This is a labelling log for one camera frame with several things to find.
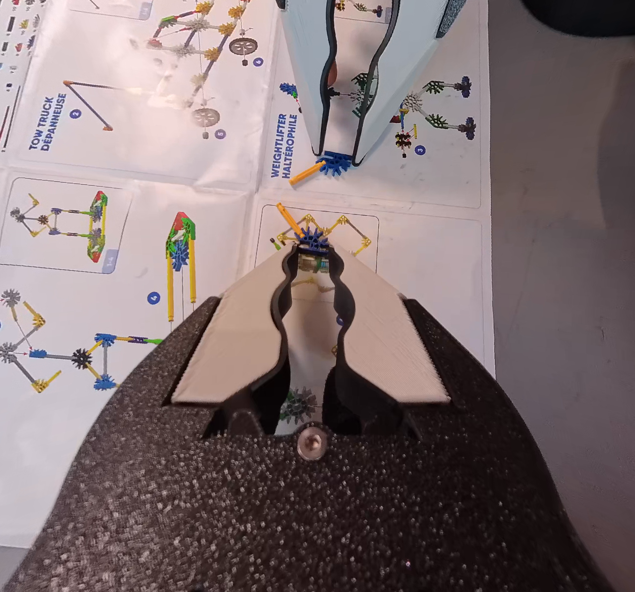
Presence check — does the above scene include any white instruction sheet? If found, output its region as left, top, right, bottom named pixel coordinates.
left=0, top=0, right=495, bottom=548

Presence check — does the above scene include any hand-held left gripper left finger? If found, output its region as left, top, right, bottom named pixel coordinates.
left=172, top=247, right=302, bottom=432

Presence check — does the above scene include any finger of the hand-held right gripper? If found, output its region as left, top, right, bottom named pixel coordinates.
left=350, top=0, right=467, bottom=166
left=281, top=0, right=353, bottom=159

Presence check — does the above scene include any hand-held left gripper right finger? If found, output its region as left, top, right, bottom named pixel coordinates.
left=324, top=247, right=451, bottom=434

